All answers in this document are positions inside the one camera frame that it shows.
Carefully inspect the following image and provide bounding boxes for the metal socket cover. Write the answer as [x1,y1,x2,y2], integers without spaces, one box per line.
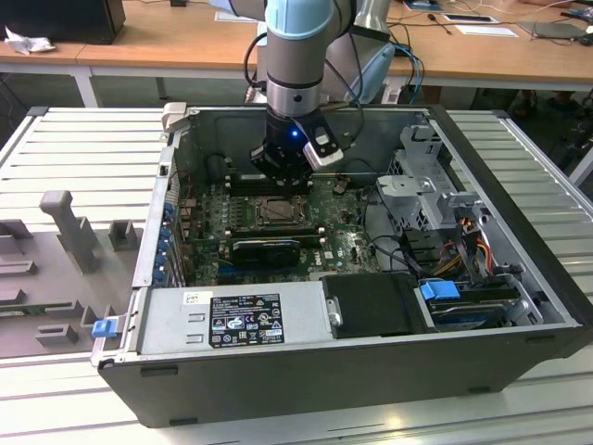
[257,198,306,227]

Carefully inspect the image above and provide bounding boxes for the black RAM slot bank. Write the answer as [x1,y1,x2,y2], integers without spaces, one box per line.
[229,223,322,248]
[230,172,310,197]

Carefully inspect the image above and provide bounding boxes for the CPU socket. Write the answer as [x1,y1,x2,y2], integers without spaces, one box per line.
[252,196,310,229]

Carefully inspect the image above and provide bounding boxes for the black round capacitor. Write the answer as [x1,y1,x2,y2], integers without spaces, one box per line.
[206,154,229,178]

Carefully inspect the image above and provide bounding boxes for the black graphics card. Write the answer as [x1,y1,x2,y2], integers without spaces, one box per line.
[231,239,301,268]

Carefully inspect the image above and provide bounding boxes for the green motherboard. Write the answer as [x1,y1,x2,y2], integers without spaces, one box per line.
[178,178,385,286]

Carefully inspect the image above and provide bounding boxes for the grey case release latch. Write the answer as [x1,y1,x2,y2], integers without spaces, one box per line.
[160,102,201,136]

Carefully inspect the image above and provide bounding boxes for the grey metal drive cage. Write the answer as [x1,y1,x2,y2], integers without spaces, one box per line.
[374,123,493,234]

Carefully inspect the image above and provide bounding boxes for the blue card retainer clips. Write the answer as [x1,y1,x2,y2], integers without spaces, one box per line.
[156,202,176,285]

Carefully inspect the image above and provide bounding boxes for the silver power supply unit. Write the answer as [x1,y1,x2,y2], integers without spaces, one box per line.
[136,281,335,356]

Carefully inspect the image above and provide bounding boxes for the hard disk in blue carrier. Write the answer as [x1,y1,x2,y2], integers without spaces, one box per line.
[419,279,511,332]

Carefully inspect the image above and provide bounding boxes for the white framed phone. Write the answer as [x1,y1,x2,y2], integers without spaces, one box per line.
[442,13,500,25]

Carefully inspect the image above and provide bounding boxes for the white paper sheet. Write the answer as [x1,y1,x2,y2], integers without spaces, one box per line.
[455,23,519,39]

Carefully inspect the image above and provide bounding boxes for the black open PC case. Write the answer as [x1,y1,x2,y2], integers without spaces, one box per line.
[95,102,593,430]

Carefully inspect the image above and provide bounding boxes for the grey parts rack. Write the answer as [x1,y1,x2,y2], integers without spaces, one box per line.
[0,189,145,361]

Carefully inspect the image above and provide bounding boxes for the black computer tower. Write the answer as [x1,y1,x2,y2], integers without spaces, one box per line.
[0,0,127,46]

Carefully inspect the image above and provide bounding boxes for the crumpled white paper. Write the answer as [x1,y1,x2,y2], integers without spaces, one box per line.
[4,25,57,57]

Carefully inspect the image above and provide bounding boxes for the dark grey laptop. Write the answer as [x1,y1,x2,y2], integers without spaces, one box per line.
[518,19,590,44]

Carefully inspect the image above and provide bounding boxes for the green RAM stick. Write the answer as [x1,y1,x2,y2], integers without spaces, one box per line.
[0,305,36,320]

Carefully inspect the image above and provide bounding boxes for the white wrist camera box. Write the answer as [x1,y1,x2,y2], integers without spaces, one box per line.
[303,132,346,172]

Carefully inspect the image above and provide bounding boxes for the black looped wire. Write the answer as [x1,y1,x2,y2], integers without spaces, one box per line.
[362,184,421,275]

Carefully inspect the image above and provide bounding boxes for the wooden desk white frame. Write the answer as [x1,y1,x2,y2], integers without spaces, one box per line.
[0,0,593,108]

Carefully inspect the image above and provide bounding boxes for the blue cable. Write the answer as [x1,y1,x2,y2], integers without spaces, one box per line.
[393,41,425,96]

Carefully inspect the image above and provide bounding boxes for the orange yellow red wire bundle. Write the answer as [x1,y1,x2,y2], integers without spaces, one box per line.
[435,229,493,280]

